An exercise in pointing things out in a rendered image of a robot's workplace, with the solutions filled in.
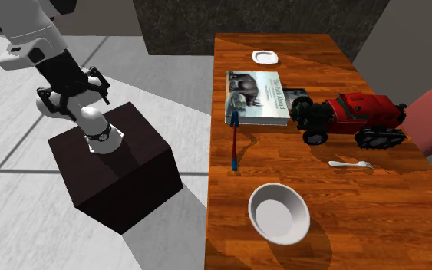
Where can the white bowl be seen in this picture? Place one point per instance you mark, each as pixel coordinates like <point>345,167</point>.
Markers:
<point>275,218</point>

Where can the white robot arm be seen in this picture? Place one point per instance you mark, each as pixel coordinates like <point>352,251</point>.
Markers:
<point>25,22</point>

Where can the dark grey flat tablet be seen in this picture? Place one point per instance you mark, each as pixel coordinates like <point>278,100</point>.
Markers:
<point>297,92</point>

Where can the red toy tractor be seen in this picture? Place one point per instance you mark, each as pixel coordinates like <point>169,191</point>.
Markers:
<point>361,112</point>

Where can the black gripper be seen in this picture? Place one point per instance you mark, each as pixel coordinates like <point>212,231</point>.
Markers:
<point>61,74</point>

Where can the small white plate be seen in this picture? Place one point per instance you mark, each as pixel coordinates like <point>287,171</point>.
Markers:
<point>264,56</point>

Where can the wooden table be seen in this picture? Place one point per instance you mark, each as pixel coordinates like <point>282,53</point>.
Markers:
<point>369,213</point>

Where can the red and blue pen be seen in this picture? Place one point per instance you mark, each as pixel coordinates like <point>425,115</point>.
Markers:
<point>234,146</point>

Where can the book with animal cover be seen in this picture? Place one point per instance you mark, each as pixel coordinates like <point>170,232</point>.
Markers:
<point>260,104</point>

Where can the dark robot stand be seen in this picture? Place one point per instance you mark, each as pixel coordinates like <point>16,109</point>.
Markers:
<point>125,187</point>

